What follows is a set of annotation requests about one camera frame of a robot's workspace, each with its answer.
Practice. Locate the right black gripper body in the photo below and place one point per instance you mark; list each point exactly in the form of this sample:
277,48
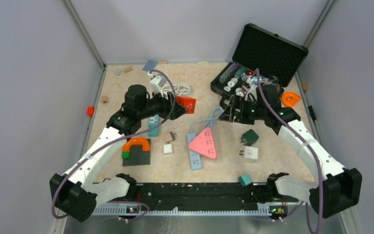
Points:
257,110

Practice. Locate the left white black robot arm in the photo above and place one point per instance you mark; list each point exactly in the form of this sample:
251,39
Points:
75,193

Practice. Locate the teal small plug adapter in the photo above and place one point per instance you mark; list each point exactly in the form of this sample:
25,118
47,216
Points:
245,180

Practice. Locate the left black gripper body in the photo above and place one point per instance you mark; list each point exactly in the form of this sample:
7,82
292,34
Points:
157,106

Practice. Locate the pink triangular power strip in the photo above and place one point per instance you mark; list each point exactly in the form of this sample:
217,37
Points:
203,144

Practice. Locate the orange arch toy right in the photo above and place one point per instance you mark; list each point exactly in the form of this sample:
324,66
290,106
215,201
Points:
290,99

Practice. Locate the pink brown charger plug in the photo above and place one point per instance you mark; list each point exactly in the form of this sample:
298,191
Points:
170,137

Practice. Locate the dark green cube adapter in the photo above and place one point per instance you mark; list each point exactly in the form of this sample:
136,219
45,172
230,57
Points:
249,138

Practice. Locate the white cube socket adapter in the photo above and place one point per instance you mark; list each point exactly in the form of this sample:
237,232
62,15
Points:
250,154

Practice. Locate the green small brick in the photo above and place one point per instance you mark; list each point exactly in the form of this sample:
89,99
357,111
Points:
125,155

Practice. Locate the black open case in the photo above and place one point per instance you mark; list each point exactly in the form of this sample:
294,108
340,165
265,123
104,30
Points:
272,54

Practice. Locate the wooden block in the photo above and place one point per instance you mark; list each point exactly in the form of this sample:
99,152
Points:
127,69
304,86

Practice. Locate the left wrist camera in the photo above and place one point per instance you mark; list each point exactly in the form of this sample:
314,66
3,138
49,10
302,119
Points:
157,83

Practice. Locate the red orange clip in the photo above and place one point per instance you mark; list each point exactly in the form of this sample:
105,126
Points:
90,111

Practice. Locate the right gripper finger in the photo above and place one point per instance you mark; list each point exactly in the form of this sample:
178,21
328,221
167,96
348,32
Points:
228,112
242,110

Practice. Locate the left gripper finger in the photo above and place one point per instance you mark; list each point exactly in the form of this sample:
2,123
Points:
171,97
177,112

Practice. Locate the wooden block top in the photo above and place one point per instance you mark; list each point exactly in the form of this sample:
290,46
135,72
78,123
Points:
127,69

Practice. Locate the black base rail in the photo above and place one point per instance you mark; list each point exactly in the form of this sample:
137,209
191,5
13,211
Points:
200,196

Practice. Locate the small white charger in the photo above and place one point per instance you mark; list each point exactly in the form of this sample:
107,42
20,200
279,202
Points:
167,149

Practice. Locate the teal power strip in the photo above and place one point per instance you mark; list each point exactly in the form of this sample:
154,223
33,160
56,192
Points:
154,121

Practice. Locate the red cube socket adapter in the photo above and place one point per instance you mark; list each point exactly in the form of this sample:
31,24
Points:
187,102

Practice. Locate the grey blue card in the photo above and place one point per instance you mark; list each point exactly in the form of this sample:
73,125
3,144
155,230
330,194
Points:
150,65

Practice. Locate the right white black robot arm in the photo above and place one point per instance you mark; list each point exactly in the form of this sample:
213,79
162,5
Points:
335,188

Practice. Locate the wooden block right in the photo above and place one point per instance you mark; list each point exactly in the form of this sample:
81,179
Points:
304,86

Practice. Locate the dark grey building baseplate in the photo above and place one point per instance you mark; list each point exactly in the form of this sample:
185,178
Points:
138,157

